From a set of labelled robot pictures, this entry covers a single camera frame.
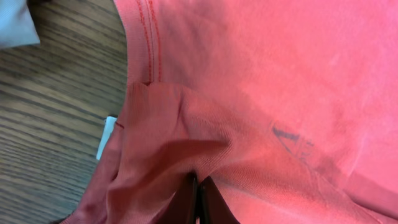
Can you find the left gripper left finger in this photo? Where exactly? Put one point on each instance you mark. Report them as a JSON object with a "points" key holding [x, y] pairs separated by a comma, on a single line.
{"points": [[181, 209]]}

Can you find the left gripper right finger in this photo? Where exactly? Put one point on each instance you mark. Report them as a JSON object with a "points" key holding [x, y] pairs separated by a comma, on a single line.
{"points": [[212, 208]]}

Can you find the red t-shirt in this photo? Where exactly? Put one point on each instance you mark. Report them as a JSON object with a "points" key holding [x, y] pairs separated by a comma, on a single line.
{"points": [[289, 106]]}

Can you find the light blue printed t-shirt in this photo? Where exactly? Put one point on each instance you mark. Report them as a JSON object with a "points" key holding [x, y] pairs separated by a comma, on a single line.
{"points": [[17, 26]]}

